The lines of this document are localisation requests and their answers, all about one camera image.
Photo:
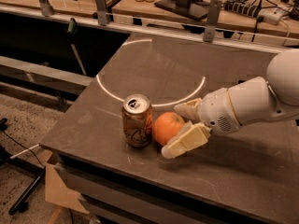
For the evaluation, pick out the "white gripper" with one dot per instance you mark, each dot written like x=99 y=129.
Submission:
x=215 y=109

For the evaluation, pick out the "orange fruit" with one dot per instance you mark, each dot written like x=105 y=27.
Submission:
x=167 y=126

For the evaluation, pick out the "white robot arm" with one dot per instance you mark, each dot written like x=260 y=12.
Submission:
x=260 y=99

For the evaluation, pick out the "orange soda can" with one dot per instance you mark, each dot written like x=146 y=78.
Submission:
x=137 y=120

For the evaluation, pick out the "black monitor stand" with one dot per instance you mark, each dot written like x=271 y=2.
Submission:
x=185 y=8

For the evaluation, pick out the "black power strip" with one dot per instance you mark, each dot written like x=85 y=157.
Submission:
x=242 y=8

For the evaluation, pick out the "white power adapter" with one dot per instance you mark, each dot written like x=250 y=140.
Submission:
x=272 y=16

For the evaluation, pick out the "metal bracket right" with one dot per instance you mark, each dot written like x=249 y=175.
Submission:
x=212 y=20

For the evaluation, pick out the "metal bracket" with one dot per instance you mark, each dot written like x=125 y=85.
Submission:
x=46 y=8
x=101 y=12
x=212 y=20

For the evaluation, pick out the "green handled tool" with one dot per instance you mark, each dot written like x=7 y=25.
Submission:
x=71 y=34

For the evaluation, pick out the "metal bracket middle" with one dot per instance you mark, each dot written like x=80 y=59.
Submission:
x=101 y=12

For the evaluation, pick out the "metal bracket left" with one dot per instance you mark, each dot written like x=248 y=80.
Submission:
x=46 y=8

